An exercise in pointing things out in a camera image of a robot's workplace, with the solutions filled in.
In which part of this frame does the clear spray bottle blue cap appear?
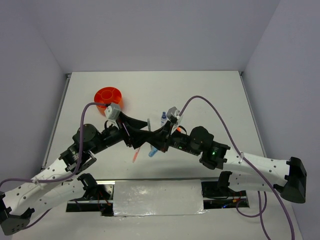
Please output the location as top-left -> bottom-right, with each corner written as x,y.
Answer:
160,112 -> 168,127

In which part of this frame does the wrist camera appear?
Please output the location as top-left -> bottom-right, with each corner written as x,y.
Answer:
166,106 -> 183,126
104,102 -> 121,123

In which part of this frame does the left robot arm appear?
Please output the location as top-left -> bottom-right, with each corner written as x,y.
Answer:
0,112 -> 148,236

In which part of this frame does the silver taped plate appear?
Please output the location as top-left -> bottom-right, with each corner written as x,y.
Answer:
113,179 -> 206,217

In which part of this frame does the clear orange pen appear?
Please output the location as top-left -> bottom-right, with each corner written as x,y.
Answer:
132,147 -> 141,163

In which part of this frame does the translucent blue correction tape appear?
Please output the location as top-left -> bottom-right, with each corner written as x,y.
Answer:
148,147 -> 158,158

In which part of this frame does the orange round desk organizer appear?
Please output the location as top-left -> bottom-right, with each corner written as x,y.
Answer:
93,86 -> 124,110

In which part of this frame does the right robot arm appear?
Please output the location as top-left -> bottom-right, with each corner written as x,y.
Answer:
125,123 -> 307,204

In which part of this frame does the clear green pen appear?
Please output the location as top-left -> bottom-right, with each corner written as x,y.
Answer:
147,118 -> 152,132

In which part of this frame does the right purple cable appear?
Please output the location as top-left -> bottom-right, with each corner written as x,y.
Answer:
178,95 -> 296,240

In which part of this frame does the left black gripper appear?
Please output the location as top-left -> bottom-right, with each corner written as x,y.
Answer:
90,110 -> 155,154

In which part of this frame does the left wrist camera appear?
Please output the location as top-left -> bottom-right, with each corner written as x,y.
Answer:
104,102 -> 121,123

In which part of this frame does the purple cable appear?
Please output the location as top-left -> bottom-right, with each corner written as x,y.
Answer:
178,95 -> 296,240
0,101 -> 112,230

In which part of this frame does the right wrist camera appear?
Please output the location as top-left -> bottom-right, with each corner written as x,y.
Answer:
166,106 -> 183,126

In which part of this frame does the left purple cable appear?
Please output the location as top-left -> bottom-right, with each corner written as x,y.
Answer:
0,101 -> 112,230

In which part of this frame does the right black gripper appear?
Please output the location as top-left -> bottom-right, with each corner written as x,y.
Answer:
147,120 -> 201,156

